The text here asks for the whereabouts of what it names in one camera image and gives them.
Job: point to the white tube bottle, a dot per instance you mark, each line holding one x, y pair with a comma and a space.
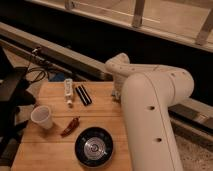
68, 91

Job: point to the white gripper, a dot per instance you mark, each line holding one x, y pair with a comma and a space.
116, 94

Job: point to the black bowl with metal lid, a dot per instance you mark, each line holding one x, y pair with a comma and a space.
94, 147

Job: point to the white plastic cup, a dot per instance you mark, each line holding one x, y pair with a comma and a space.
41, 115

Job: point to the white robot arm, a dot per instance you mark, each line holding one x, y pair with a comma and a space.
146, 91

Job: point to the blue object behind table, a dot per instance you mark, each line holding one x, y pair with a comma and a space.
58, 78

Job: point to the black rectangular bar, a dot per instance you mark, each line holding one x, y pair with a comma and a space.
84, 96

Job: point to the metal rail beam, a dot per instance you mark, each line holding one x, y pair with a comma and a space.
23, 43

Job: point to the black stand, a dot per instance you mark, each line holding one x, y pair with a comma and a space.
13, 93

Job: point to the red chili pepper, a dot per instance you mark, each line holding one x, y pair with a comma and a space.
71, 127

